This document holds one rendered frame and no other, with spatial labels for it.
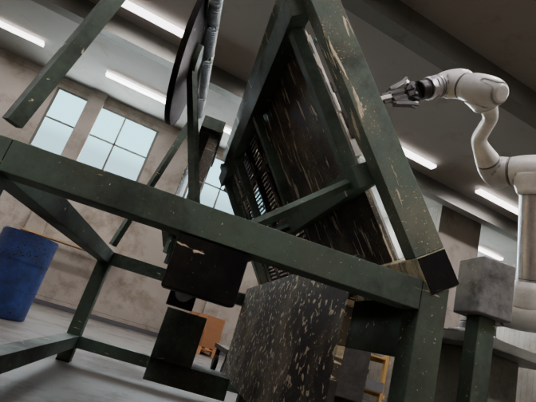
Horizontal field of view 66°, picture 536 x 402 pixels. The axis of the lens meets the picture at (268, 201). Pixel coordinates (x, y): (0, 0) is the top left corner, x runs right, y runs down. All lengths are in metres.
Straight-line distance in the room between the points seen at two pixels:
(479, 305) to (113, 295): 7.85
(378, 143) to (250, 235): 0.52
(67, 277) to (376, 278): 7.84
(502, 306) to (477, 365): 0.19
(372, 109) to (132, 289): 7.76
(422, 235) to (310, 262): 0.37
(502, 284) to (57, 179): 1.33
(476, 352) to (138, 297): 7.80
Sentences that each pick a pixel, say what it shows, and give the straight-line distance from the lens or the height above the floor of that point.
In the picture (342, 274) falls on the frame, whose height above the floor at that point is 0.73.
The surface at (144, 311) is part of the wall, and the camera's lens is 8.84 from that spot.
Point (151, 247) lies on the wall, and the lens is 8.87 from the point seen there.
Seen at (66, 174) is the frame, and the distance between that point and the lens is 1.20.
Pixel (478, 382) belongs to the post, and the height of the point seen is 0.56.
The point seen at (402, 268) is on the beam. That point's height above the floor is 0.83.
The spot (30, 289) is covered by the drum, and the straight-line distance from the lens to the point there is 4.92.
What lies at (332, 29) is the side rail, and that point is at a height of 1.51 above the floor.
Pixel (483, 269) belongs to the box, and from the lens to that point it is 1.46.
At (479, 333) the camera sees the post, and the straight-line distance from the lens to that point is 1.47.
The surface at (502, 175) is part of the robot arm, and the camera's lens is 2.13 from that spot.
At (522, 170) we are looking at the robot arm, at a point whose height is 1.47.
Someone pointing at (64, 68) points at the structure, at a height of 1.04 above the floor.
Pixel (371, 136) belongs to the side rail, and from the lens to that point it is 1.37.
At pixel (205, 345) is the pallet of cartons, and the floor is 0.16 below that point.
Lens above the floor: 0.49
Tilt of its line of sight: 18 degrees up
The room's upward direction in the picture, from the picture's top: 17 degrees clockwise
